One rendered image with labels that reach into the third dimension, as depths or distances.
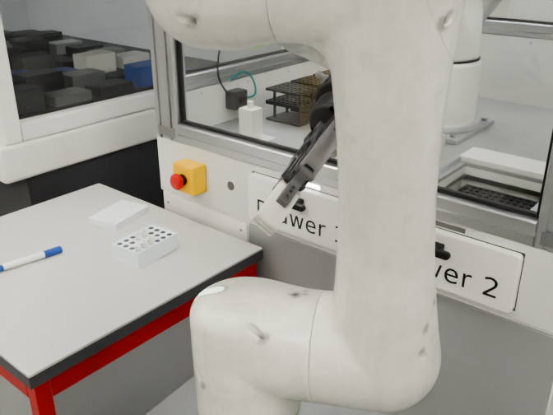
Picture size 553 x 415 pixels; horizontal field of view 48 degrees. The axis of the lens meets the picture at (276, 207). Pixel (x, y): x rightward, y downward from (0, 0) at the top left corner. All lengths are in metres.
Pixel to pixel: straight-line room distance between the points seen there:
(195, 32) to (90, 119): 1.34
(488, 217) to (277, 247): 0.51
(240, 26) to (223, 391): 0.41
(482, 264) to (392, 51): 0.66
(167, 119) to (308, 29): 1.04
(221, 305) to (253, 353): 0.07
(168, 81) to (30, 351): 0.70
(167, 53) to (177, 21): 0.95
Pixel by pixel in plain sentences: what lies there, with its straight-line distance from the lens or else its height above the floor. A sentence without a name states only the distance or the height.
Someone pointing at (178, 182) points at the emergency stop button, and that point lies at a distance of 1.47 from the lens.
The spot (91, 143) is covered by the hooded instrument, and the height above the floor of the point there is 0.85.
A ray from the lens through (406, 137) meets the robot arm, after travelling 0.55.
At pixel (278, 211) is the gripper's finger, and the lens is 0.74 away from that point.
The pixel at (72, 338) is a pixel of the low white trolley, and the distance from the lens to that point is 1.18.
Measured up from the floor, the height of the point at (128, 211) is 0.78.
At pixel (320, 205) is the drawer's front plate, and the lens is 1.26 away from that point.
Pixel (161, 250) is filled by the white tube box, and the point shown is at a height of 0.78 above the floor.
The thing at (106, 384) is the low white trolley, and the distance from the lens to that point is 1.25.
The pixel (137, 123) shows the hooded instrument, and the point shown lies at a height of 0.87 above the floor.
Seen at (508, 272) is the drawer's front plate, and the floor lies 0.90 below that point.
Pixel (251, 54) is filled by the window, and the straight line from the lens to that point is 1.34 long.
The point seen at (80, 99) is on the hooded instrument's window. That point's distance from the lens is 1.88.
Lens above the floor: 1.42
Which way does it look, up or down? 24 degrees down
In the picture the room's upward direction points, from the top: straight up
